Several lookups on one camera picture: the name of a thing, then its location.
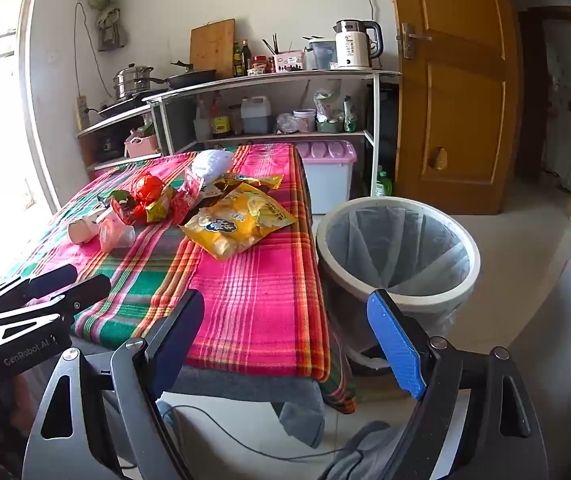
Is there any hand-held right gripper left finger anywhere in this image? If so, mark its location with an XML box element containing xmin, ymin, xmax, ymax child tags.
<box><xmin>26</xmin><ymin>289</ymin><xmax>206</xmax><ymax>480</ymax></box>

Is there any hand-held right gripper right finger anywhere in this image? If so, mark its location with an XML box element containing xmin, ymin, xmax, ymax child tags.
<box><xmin>365</xmin><ymin>289</ymin><xmax>551</xmax><ymax>480</ymax></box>

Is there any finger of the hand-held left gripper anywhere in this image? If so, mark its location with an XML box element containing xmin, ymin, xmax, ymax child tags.
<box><xmin>0</xmin><ymin>263</ymin><xmax>78</xmax><ymax>306</ymax></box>
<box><xmin>0</xmin><ymin>274</ymin><xmax>112</xmax><ymax>349</ymax></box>

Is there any white paper cup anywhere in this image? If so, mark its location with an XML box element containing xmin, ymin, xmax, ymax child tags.
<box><xmin>68</xmin><ymin>217</ymin><xmax>101</xmax><ymax>245</ymax></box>

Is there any clear plastic cup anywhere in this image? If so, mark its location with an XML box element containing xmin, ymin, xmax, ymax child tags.
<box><xmin>98</xmin><ymin>217</ymin><xmax>136</xmax><ymax>252</ymax></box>

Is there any grey bin with white rim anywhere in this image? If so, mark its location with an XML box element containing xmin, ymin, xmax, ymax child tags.
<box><xmin>315</xmin><ymin>196</ymin><xmax>481</xmax><ymax>376</ymax></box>

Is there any red yellow snack wrapper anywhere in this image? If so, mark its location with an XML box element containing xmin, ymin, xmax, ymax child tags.
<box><xmin>138</xmin><ymin>187</ymin><xmax>176</xmax><ymax>225</ymax></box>

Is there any red plastic bag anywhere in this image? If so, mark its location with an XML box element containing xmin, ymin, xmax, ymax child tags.
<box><xmin>130</xmin><ymin>170</ymin><xmax>166</xmax><ymax>221</ymax></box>

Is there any yellow chip bag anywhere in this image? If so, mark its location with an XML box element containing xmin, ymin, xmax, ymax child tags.
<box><xmin>180</xmin><ymin>182</ymin><xmax>299</xmax><ymax>261</ymax></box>

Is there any red white snack packet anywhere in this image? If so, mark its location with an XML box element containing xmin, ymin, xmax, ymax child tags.
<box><xmin>170</xmin><ymin>165</ymin><xmax>206</xmax><ymax>226</ymax></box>

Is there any orange yellow snack wrapper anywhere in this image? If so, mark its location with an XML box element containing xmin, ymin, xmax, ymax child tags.
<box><xmin>216</xmin><ymin>172</ymin><xmax>285</xmax><ymax>192</ymax></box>

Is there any grey cloth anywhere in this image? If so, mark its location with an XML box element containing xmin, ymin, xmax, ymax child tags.
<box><xmin>320</xmin><ymin>420</ymin><xmax>416</xmax><ymax>480</ymax></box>
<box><xmin>170</xmin><ymin>330</ymin><xmax>361</xmax><ymax>451</ymax></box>

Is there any pink green plaid tablecloth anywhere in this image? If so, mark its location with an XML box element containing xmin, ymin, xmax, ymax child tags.
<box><xmin>0</xmin><ymin>142</ymin><xmax>356</xmax><ymax>413</ymax></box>

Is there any clear plastic bin liner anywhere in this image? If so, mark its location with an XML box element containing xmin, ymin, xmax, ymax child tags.
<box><xmin>323</xmin><ymin>202</ymin><xmax>476</xmax><ymax>361</ymax></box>

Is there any pink plastic basket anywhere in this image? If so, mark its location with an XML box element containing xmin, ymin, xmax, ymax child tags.
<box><xmin>124</xmin><ymin>130</ymin><xmax>160</xmax><ymax>158</ymax></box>

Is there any low white shelf unit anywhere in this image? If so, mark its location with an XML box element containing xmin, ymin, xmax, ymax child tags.
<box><xmin>76</xmin><ymin>102</ymin><xmax>166</xmax><ymax>171</ymax></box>

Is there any storage box with purple lid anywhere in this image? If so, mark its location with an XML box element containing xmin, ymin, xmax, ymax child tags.
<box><xmin>295</xmin><ymin>139</ymin><xmax>357</xmax><ymax>215</ymax></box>

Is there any white crocheted cover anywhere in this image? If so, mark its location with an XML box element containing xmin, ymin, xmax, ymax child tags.
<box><xmin>192</xmin><ymin>149</ymin><xmax>236</xmax><ymax>181</ymax></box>

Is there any black induction cooker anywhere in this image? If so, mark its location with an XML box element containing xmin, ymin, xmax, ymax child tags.
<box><xmin>96</xmin><ymin>91</ymin><xmax>166</xmax><ymax>116</ymax></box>

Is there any clear plastic bottle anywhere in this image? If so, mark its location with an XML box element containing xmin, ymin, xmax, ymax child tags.
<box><xmin>193</xmin><ymin>100</ymin><xmax>212</xmax><ymax>141</ymax></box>

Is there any steel steamer pot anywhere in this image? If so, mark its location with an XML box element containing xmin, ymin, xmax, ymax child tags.
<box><xmin>112</xmin><ymin>63</ymin><xmax>155</xmax><ymax>101</ymax></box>

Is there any soy sauce bottle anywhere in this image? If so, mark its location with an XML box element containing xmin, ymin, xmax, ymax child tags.
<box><xmin>210</xmin><ymin>92</ymin><xmax>231</xmax><ymax>139</ymax></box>

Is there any green white packet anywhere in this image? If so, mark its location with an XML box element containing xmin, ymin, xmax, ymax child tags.
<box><xmin>343</xmin><ymin>96</ymin><xmax>359</xmax><ymax>133</ymax></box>

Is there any black wok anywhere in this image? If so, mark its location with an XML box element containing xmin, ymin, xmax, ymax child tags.
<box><xmin>164</xmin><ymin>61</ymin><xmax>217</xmax><ymax>90</ymax></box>

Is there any white plastic jerrycan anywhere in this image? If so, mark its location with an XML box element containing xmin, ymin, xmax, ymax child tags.
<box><xmin>240</xmin><ymin>96</ymin><xmax>272</xmax><ymax>135</ymax></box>

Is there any crumpled clear plastic bag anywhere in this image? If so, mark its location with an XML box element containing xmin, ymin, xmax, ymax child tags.
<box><xmin>274</xmin><ymin>112</ymin><xmax>299</xmax><ymax>135</ymax></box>

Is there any green basket with bags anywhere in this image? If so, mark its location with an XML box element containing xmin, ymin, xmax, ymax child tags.
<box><xmin>314</xmin><ymin>89</ymin><xmax>346</xmax><ymax>134</ymax></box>

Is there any orange wooden door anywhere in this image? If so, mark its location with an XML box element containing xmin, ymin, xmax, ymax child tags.
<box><xmin>386</xmin><ymin>0</ymin><xmax>523</xmax><ymax>216</ymax></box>

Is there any white metal shelf unit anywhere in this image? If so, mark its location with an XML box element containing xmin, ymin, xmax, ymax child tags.
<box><xmin>143</xmin><ymin>69</ymin><xmax>402</xmax><ymax>201</ymax></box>

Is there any wooden cutting board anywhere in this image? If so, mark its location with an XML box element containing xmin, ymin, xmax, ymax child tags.
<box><xmin>189</xmin><ymin>18</ymin><xmax>236</xmax><ymax>80</ymax></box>

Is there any hanging green cloth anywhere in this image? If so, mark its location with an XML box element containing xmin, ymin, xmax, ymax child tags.
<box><xmin>88</xmin><ymin>0</ymin><xmax>129</xmax><ymax>52</ymax></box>

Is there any pink utensil holder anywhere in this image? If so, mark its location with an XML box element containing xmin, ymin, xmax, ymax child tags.
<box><xmin>273</xmin><ymin>50</ymin><xmax>307</xmax><ymax>73</ymax></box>

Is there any clear plastic pitcher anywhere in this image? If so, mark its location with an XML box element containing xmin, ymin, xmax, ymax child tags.
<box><xmin>306</xmin><ymin>36</ymin><xmax>339</xmax><ymax>71</ymax></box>

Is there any white electric kettle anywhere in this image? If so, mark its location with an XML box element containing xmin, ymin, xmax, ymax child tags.
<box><xmin>334</xmin><ymin>19</ymin><xmax>384</xmax><ymax>71</ymax></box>

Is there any black cable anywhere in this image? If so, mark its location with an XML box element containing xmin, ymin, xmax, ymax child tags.
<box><xmin>158</xmin><ymin>400</ymin><xmax>366</xmax><ymax>463</ymax></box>

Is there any white window frame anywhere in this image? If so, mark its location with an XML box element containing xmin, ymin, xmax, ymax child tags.
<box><xmin>16</xmin><ymin>0</ymin><xmax>96</xmax><ymax>211</ymax></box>

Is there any metal door handle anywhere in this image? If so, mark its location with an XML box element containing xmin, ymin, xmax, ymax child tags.
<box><xmin>398</xmin><ymin>22</ymin><xmax>433</xmax><ymax>59</ymax></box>

